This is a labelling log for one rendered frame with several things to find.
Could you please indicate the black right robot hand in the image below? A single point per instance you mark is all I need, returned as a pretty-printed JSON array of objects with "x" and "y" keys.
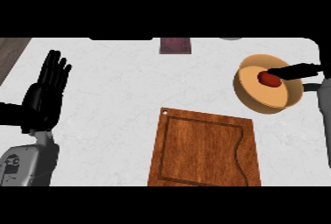
[{"x": 298, "y": 72}]

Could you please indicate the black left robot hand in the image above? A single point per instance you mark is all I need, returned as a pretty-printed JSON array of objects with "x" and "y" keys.
[{"x": 44, "y": 102}]

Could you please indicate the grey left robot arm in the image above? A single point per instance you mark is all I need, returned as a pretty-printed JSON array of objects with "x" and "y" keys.
[{"x": 30, "y": 163}]

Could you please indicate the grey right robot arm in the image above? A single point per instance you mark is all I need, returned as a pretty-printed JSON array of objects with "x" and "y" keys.
[{"x": 326, "y": 122}]

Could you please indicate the tan round pot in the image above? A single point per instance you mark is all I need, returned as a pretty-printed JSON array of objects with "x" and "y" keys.
[{"x": 264, "y": 97}]

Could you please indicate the brown wooden cutting board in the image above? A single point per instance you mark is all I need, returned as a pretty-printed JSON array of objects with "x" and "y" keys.
[{"x": 203, "y": 148}]

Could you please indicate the grey round object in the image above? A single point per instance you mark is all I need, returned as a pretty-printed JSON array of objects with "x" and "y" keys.
[{"x": 231, "y": 38}]

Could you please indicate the maroon rectangular box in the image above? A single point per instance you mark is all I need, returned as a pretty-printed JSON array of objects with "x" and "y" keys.
[{"x": 175, "y": 45}]

